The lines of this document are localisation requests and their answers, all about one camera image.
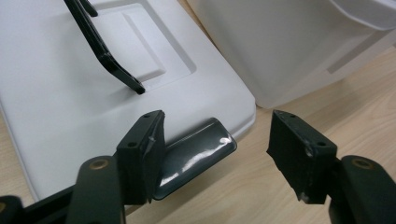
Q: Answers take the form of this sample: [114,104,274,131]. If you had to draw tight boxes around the white plastic box lid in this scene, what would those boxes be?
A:
[0,0,257,202]

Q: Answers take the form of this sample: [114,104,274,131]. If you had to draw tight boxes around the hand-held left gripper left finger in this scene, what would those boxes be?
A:
[116,109,167,205]

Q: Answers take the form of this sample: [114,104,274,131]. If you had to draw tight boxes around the dark grey lid latch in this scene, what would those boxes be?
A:
[151,117,238,202]

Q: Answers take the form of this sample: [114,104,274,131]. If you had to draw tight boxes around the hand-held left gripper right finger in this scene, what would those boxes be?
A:
[266,109,338,205]

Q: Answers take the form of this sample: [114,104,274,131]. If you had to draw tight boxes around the white plastic storage box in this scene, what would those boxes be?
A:
[186,0,396,110]

